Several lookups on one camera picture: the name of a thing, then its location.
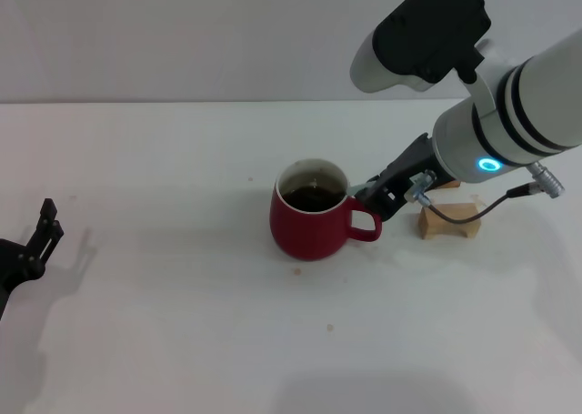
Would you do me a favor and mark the blue handled metal spoon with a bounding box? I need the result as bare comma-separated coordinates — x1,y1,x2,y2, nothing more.
308,181,375,202

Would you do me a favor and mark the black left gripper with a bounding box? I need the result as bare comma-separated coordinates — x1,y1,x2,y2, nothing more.
0,198,65,322

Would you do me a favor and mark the red ceramic mug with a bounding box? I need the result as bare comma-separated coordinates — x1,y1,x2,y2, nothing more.
269,157,383,263

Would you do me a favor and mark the dark wrist cable with connector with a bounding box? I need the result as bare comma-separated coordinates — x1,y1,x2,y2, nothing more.
406,161,566,225

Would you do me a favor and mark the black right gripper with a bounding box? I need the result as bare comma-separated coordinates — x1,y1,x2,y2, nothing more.
354,132,450,225

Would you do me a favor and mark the light notched wooden block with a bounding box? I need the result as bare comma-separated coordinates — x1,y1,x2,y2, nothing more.
417,202,482,241

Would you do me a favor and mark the dark coffee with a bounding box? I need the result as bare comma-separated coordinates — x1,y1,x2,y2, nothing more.
280,184,343,213

